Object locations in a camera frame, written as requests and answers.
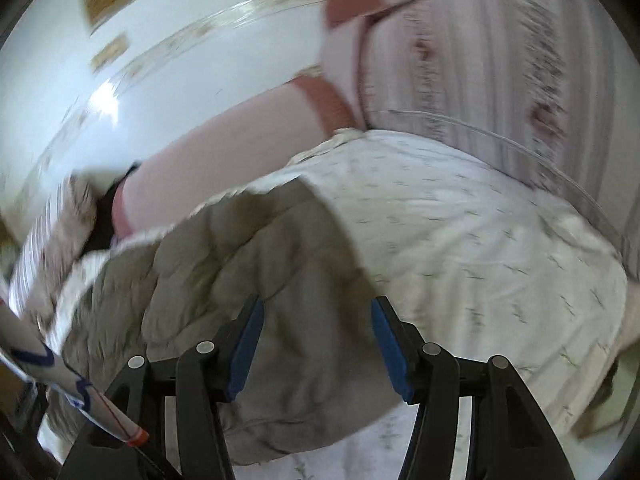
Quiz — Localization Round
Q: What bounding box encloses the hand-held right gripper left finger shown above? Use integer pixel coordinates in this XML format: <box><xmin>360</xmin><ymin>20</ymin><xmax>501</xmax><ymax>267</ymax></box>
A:
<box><xmin>57</xmin><ymin>295</ymin><xmax>266</xmax><ymax>480</ymax></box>

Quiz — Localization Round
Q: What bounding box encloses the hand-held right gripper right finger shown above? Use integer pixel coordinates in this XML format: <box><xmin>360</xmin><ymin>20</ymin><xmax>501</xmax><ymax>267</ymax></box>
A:
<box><xmin>370</xmin><ymin>295</ymin><xmax>581</xmax><ymax>480</ymax></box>

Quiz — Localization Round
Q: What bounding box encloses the olive grey hooded puffer jacket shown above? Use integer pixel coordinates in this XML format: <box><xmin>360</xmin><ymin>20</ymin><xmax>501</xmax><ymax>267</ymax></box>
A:
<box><xmin>47</xmin><ymin>175</ymin><xmax>416</xmax><ymax>466</ymax></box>

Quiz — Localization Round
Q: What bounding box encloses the striped beige pillow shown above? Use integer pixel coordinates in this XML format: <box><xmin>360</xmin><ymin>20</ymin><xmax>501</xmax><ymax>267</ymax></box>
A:
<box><xmin>0</xmin><ymin>172</ymin><xmax>101</xmax><ymax>331</ymax></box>

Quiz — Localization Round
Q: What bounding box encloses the white floral quilt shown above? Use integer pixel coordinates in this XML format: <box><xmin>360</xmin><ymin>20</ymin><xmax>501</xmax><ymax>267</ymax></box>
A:
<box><xmin>50</xmin><ymin>127</ymin><xmax>631</xmax><ymax>480</ymax></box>

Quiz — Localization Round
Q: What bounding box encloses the black cloth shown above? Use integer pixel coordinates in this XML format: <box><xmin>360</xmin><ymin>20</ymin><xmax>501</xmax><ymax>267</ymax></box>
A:
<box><xmin>82</xmin><ymin>160</ymin><xmax>143</xmax><ymax>256</ymax></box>

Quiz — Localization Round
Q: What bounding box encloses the pink headboard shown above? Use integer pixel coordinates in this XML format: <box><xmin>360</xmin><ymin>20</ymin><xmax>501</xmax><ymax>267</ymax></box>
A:
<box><xmin>111</xmin><ymin>77</ymin><xmax>358</xmax><ymax>241</ymax></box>

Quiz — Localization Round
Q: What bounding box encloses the small yellow wall picture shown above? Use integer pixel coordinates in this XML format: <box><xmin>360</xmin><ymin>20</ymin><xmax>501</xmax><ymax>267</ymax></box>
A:
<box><xmin>90</xmin><ymin>32</ymin><xmax>131</xmax><ymax>73</ymax></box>

